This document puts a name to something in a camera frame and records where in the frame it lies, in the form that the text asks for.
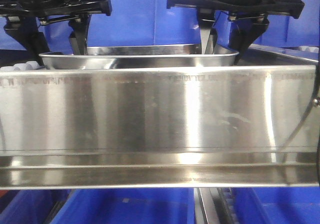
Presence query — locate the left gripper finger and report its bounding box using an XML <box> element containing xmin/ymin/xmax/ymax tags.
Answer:
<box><xmin>68</xmin><ymin>14</ymin><xmax>91</xmax><ymax>55</ymax></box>
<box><xmin>4</xmin><ymin>16</ymin><xmax>48</xmax><ymax>66</ymax></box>

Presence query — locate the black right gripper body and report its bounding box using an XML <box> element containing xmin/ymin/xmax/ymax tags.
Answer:
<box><xmin>166</xmin><ymin>0</ymin><xmax>305</xmax><ymax>22</ymax></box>

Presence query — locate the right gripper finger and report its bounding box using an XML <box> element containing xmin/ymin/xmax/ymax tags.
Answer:
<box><xmin>197</xmin><ymin>8</ymin><xmax>217</xmax><ymax>55</ymax></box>
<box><xmin>229</xmin><ymin>17</ymin><xmax>269</xmax><ymax>65</ymax></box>

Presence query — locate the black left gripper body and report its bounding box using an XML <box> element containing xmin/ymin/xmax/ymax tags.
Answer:
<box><xmin>0</xmin><ymin>0</ymin><xmax>112</xmax><ymax>26</ymax></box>

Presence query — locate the silver metal tray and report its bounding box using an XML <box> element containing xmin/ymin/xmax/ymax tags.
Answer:
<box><xmin>39</xmin><ymin>44</ymin><xmax>239</xmax><ymax>70</ymax></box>

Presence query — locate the white roller track left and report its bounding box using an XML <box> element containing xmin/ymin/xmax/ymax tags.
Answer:
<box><xmin>0</xmin><ymin>60</ymin><xmax>44</xmax><ymax>72</ymax></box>

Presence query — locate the upper right blue bin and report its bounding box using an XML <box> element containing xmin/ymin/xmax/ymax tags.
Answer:
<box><xmin>254</xmin><ymin>0</ymin><xmax>320</xmax><ymax>48</ymax></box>

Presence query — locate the upper middle blue bin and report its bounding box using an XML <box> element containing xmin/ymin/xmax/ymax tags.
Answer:
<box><xmin>42</xmin><ymin>0</ymin><xmax>236</xmax><ymax>55</ymax></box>

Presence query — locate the lower front left blue bin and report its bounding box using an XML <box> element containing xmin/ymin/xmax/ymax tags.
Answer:
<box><xmin>0</xmin><ymin>189</ymin><xmax>70</xmax><ymax>224</ymax></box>

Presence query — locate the lower roller track right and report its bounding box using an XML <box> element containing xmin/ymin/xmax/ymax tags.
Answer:
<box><xmin>193</xmin><ymin>187</ymin><xmax>239</xmax><ymax>224</ymax></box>

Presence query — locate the lower front middle blue bin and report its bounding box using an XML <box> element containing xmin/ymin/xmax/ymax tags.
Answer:
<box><xmin>52</xmin><ymin>188</ymin><xmax>195</xmax><ymax>224</ymax></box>

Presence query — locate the lower front right blue bin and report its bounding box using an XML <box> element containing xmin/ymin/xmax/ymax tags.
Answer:
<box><xmin>231</xmin><ymin>187</ymin><xmax>320</xmax><ymax>224</ymax></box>

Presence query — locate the steel side rail right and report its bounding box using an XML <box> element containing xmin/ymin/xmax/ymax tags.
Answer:
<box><xmin>237</xmin><ymin>44</ymin><xmax>319</xmax><ymax>66</ymax></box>

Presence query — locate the stainless steel shelf rail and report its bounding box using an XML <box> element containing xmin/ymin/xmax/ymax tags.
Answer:
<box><xmin>0</xmin><ymin>65</ymin><xmax>320</xmax><ymax>190</ymax></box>

